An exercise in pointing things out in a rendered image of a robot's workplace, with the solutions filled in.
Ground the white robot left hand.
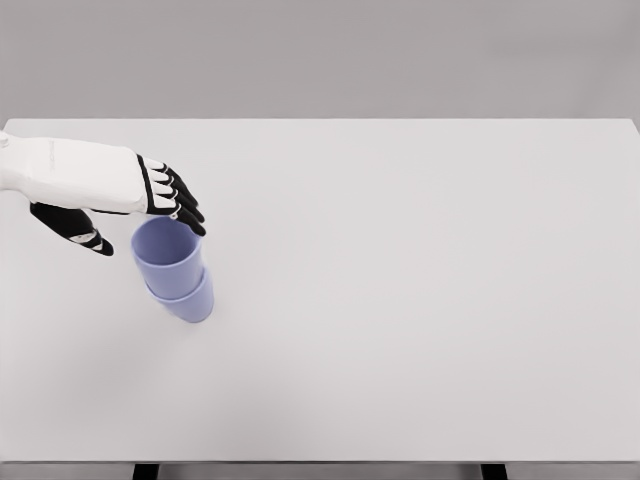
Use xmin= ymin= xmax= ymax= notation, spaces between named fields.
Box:
xmin=7 ymin=137 xmax=208 ymax=258

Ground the lavender blue plastic cup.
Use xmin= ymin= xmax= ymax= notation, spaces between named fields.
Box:
xmin=130 ymin=215 xmax=207 ymax=297
xmin=144 ymin=267 xmax=216 ymax=325

